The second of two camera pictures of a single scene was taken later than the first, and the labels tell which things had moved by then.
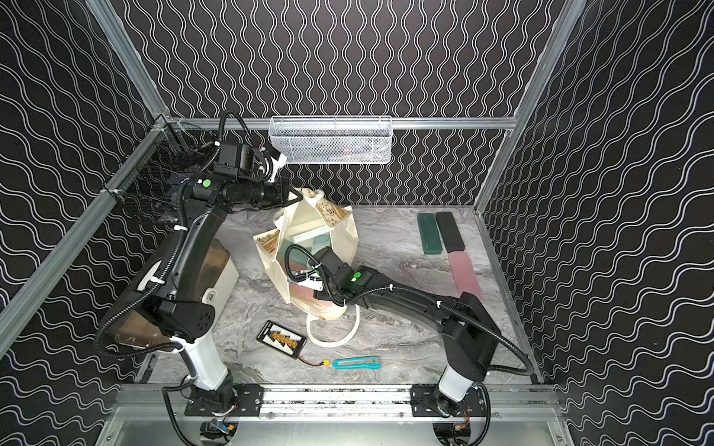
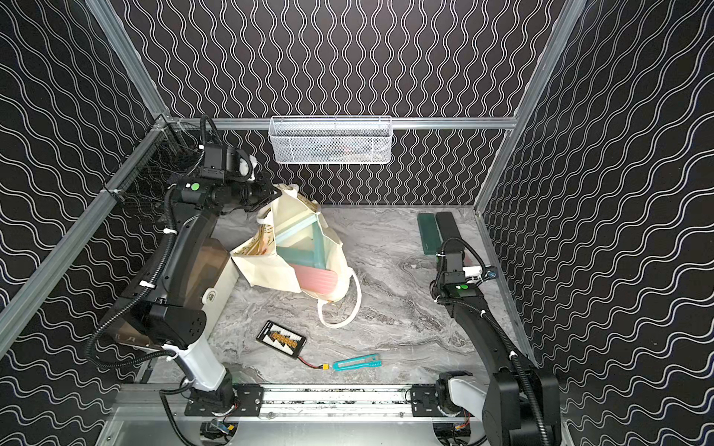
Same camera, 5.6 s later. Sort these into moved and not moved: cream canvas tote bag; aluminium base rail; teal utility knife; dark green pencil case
Moved: cream canvas tote bag
Not moved: dark green pencil case; aluminium base rail; teal utility knife
